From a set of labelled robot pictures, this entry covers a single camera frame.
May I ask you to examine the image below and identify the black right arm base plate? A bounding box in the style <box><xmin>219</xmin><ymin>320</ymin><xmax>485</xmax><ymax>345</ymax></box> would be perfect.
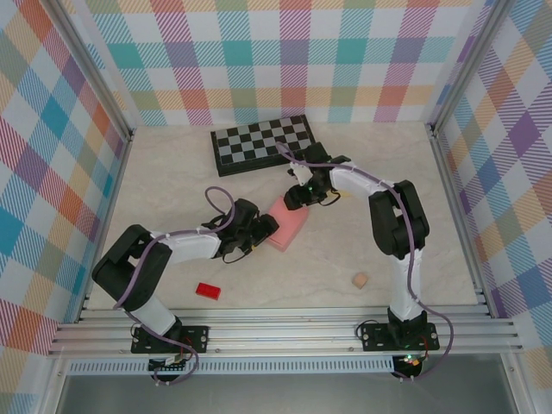
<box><xmin>356</xmin><ymin>321</ymin><xmax>441</xmax><ymax>353</ymax></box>

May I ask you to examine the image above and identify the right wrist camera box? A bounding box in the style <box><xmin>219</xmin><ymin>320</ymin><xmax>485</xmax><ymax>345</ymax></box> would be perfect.
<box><xmin>287</xmin><ymin>162</ymin><xmax>312</xmax><ymax>185</ymax></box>

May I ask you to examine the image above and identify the black and silver chessboard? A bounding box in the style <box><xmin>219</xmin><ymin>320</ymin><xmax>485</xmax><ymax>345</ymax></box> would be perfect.
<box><xmin>210</xmin><ymin>115</ymin><xmax>320</xmax><ymax>178</ymax></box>

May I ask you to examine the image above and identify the aluminium frame post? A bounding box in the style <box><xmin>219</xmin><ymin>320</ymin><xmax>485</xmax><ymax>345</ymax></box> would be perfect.
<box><xmin>429</xmin><ymin>0</ymin><xmax>514</xmax><ymax>135</ymax></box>
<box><xmin>51</xmin><ymin>0</ymin><xmax>135</xmax><ymax>143</ymax></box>

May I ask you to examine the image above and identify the red toy brick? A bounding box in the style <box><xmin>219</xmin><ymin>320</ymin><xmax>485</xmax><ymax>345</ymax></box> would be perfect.
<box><xmin>195</xmin><ymin>282</ymin><xmax>223</xmax><ymax>300</ymax></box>

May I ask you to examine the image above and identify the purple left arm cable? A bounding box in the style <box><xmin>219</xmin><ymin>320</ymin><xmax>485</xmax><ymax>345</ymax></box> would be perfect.
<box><xmin>112</xmin><ymin>185</ymin><xmax>238</xmax><ymax>386</ymax></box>

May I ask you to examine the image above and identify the pink paper box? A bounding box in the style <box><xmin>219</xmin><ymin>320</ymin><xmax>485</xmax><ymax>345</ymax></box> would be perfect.
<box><xmin>263</xmin><ymin>194</ymin><xmax>311</xmax><ymax>253</ymax></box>

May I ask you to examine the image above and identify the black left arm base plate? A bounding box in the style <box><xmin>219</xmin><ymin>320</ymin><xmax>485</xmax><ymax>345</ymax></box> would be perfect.
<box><xmin>131</xmin><ymin>325</ymin><xmax>211</xmax><ymax>354</ymax></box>

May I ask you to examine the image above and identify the slotted grey cable duct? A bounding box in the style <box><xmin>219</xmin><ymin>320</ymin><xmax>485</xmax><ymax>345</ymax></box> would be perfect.
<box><xmin>67</xmin><ymin>356</ymin><xmax>396</xmax><ymax>376</ymax></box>

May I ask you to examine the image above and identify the aluminium side rail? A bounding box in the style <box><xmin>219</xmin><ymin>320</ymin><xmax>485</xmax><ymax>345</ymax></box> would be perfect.
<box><xmin>429</xmin><ymin>122</ymin><xmax>497</xmax><ymax>318</ymax></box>
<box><xmin>77</xmin><ymin>127</ymin><xmax>135</xmax><ymax>323</ymax></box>

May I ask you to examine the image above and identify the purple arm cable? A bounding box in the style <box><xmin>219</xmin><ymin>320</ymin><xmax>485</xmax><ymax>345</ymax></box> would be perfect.
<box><xmin>275</xmin><ymin>141</ymin><xmax>455</xmax><ymax>383</ymax></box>
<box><xmin>112</xmin><ymin>185</ymin><xmax>238</xmax><ymax>386</ymax></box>

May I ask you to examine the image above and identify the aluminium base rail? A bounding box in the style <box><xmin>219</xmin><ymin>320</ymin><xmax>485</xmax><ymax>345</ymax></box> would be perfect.
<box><xmin>47</xmin><ymin>305</ymin><xmax>525</xmax><ymax>359</ymax></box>

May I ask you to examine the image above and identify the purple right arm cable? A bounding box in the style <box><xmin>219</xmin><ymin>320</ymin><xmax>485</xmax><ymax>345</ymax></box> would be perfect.
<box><xmin>275</xmin><ymin>141</ymin><xmax>455</xmax><ymax>383</ymax></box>

